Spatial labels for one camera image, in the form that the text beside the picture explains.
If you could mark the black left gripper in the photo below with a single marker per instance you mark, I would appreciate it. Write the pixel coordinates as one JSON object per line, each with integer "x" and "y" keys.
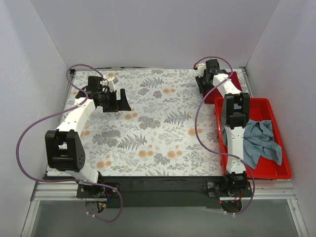
{"x": 118, "y": 100}

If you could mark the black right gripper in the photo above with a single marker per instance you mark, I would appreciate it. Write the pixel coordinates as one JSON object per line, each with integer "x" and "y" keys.
{"x": 201, "y": 83}

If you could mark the red t-shirt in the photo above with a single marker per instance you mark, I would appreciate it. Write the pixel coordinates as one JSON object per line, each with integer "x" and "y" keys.
{"x": 216, "y": 93}

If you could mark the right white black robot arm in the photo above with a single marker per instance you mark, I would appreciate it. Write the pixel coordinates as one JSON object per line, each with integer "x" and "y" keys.
{"x": 234, "y": 118}

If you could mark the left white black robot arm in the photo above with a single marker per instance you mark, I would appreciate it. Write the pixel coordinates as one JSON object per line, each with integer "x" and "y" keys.
{"x": 64, "y": 149}

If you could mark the floral patterned table mat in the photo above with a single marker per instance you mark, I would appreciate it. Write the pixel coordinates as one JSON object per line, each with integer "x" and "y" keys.
{"x": 103, "y": 131}

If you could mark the red plastic bin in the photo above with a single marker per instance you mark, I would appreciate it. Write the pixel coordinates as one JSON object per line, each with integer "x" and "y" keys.
{"x": 260, "y": 109}

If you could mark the grey-blue t-shirt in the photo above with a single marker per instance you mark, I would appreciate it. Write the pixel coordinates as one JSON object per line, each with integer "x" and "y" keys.
{"x": 252, "y": 142}

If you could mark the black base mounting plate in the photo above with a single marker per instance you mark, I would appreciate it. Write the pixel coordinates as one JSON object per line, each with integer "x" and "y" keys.
{"x": 165, "y": 191}

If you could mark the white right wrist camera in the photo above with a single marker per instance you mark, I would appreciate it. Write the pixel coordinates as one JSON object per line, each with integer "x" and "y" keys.
{"x": 200, "y": 68}

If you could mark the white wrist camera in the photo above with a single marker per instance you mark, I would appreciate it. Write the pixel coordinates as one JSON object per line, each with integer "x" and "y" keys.
{"x": 200, "y": 68}
{"x": 110, "y": 83}

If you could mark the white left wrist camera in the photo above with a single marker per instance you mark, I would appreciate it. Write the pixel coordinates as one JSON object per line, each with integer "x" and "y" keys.
{"x": 110, "y": 83}

